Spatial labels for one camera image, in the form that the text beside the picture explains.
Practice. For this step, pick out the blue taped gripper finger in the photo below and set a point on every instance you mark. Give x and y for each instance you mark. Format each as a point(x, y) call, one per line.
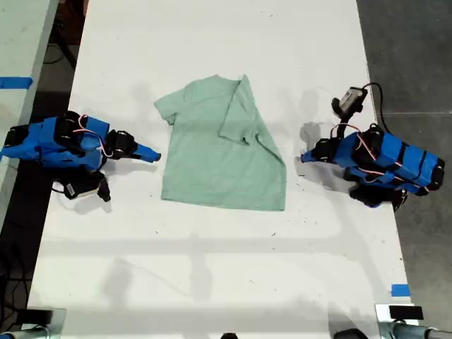
point(146, 157)
point(310, 154)
point(147, 150)
point(312, 159)

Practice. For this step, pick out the pale green T-shirt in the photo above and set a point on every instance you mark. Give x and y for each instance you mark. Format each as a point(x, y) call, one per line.
point(205, 169)

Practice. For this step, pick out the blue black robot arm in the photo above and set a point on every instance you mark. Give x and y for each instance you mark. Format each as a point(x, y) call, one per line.
point(46, 141)
point(402, 159)

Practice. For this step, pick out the long blue tape strip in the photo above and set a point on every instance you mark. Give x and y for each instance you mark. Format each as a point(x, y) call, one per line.
point(14, 82)

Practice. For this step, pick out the white side table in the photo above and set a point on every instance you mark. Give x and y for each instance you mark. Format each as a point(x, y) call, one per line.
point(21, 70)

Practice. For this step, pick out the short blue tape piece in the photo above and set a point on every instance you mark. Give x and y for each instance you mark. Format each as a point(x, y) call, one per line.
point(400, 290)

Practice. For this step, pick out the large black rounded object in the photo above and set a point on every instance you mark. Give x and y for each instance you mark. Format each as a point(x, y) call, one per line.
point(351, 334)

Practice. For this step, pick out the small black box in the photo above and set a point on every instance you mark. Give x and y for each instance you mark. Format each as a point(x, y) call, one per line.
point(39, 316)
point(406, 312)

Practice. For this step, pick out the small black round object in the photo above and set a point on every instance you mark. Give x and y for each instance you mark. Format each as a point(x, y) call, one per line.
point(229, 335)

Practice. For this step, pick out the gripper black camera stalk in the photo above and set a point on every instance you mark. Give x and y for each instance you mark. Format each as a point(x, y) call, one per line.
point(342, 125)
point(105, 189)

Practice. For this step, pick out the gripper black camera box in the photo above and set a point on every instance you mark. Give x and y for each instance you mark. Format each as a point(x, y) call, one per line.
point(74, 189)
point(351, 99)

